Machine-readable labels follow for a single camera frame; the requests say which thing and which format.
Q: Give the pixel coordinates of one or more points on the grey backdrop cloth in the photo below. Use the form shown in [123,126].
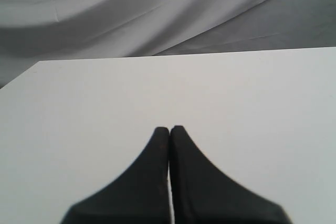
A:
[39,30]

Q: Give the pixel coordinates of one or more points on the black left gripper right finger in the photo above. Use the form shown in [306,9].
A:
[203,194]

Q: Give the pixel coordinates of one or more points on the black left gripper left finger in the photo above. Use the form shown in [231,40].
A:
[139,195]

